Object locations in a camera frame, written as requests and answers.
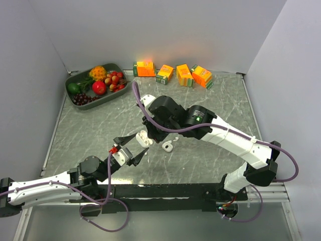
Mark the grey fruit tray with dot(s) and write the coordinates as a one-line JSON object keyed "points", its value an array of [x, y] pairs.
{"points": [[108, 96]]}

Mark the red cherry bunch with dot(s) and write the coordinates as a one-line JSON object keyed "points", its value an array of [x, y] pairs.
{"points": [[115, 81]]}

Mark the orange spiky fruit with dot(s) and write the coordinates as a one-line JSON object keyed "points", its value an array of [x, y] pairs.
{"points": [[98, 73]]}

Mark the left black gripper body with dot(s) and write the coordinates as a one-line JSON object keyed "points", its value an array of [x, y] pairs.
{"points": [[105, 175]]}

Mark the white oval earbud case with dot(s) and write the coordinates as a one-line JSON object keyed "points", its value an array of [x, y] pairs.
{"points": [[143, 139]]}

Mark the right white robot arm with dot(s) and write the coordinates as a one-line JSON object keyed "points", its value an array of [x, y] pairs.
{"points": [[259, 166]]}

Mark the orange green box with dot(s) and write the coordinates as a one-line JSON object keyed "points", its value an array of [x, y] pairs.
{"points": [[184, 76], [144, 69], [202, 76], [164, 75]]}

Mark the green leafy sprig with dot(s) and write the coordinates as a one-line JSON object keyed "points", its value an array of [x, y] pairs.
{"points": [[85, 84]]}

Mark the dark grape bunch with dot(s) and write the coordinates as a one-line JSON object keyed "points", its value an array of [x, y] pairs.
{"points": [[83, 99]]}

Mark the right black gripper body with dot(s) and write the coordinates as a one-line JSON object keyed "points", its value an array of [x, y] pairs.
{"points": [[169, 124]]}

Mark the green lime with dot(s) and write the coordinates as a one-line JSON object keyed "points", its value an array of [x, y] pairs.
{"points": [[73, 88]]}

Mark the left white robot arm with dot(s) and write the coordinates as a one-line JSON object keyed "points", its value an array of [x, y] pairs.
{"points": [[81, 182]]}

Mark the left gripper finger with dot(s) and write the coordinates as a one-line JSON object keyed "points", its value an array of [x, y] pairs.
{"points": [[137, 159], [122, 141]]}

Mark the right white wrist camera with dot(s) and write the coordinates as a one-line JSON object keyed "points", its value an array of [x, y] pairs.
{"points": [[147, 100]]}

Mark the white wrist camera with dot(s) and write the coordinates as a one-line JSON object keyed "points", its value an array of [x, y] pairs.
{"points": [[147, 100], [120, 155]]}

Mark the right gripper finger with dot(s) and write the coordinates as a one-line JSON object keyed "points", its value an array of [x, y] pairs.
{"points": [[153, 133], [147, 123]]}

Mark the white square charging case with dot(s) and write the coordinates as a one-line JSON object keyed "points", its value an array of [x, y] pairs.
{"points": [[167, 147]]}

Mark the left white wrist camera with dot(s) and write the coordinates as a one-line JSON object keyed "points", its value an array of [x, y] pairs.
{"points": [[120, 155]]}

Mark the red pomegranate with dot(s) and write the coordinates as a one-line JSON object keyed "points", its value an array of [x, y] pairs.
{"points": [[99, 87]]}

